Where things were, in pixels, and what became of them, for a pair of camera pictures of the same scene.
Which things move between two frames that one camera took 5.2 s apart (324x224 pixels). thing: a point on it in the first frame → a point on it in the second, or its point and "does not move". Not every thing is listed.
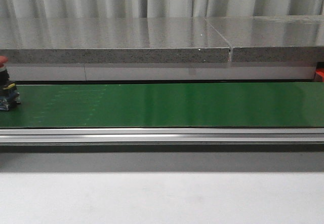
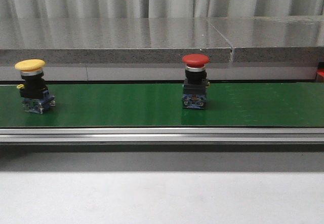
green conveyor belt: [227, 105] does not move
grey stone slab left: [112, 40] does not move
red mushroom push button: [9, 96] → [195, 84]
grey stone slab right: [272, 38] does not move
